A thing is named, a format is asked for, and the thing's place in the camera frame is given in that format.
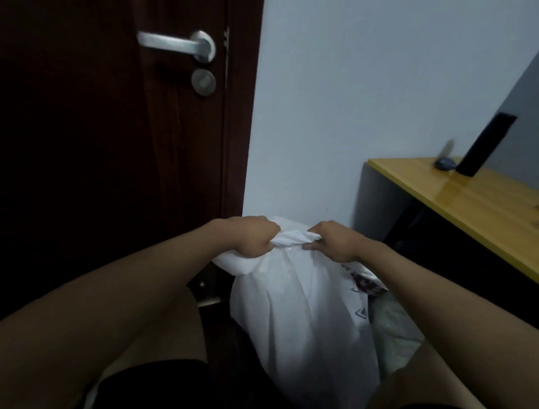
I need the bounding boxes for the person's right hand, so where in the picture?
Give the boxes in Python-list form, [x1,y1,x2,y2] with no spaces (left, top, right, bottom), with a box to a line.
[302,220,371,265]

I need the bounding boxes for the person's left hand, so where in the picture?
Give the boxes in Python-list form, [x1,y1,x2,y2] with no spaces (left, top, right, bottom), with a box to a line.
[210,215,282,258]

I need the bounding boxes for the white bag with red print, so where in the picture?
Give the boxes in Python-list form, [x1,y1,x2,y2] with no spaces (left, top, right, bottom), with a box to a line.
[210,215,388,409]

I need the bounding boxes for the grey woven sack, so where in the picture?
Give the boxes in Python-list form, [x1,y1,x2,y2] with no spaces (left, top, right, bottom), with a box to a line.
[370,290,426,380]

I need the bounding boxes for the person's right forearm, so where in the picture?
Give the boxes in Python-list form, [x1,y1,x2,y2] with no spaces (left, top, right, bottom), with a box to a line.
[358,242,539,409]

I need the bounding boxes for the person's left forearm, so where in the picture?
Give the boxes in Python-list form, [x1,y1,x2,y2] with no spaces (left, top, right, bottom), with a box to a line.
[0,223,228,409]

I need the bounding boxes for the person's left leg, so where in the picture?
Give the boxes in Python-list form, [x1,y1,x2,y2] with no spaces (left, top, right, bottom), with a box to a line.
[97,286,209,384]

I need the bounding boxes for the person's leg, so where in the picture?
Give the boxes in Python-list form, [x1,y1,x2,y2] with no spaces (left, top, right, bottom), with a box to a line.
[366,339,489,409]
[97,286,209,384]

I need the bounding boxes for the person's right leg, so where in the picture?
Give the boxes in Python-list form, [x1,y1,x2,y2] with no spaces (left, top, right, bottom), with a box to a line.
[366,339,489,409]

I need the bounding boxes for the dark brown wooden door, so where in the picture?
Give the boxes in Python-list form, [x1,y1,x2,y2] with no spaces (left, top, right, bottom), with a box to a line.
[221,0,266,220]

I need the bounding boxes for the yellow wooden desk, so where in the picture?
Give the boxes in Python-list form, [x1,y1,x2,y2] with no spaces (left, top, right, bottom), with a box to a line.
[367,156,539,284]

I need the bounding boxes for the silver thumb-turn lock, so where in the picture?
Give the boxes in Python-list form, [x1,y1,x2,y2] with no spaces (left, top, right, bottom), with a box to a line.
[190,69,217,98]

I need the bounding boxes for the black shorts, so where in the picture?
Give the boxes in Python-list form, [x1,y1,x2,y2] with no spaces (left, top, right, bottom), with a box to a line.
[84,358,278,409]

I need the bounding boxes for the black cylindrical bottle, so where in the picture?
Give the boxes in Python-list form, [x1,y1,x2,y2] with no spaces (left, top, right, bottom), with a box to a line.
[454,112,518,178]

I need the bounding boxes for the silver door latch plate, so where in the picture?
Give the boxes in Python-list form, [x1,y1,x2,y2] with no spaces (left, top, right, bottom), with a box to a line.
[223,26,231,90]

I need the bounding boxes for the silver door handle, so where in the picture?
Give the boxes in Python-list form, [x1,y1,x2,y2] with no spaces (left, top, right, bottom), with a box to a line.
[136,29,217,65]

